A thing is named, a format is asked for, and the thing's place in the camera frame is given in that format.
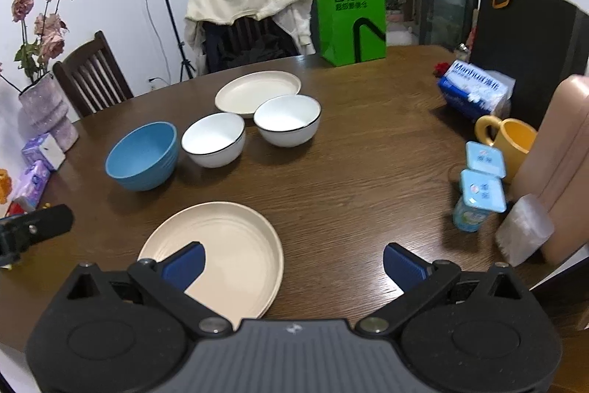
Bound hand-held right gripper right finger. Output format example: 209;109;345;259
356;242;525;336

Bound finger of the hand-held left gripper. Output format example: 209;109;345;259
16;204;74;246

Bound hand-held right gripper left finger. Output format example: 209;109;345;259
64;242;233;336

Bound blue bowl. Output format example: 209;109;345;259
105;122;178;192

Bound white black-rimmed bowl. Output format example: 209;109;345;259
253;94;322;148
181;113;246;169

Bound purple tissue pack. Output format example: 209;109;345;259
21;133;66;171
13;159;51;212

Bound blue lidded yogurt cup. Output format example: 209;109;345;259
465;141;507;179
453;169;508;234

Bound purple textured vase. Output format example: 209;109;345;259
18;71;79;153

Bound clear plastic box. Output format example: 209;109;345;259
495;193;556;268

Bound yellow mug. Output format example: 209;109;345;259
475;115;539;185

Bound dark wooden chair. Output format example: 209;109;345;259
52;31;134;119
205;15;300;74

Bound bunch of dried pink roses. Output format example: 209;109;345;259
0;0;89;92

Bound blue white tissue pack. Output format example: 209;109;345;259
437;60;516;120

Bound pink thermos jug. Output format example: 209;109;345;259
510;74;589;266

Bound navy garment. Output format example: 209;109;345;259
205;22;231;74

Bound black clothes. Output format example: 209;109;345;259
230;36;300;67

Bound green paper bag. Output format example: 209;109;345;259
314;0;387;67

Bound black paper bag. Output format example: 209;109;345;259
469;0;589;131

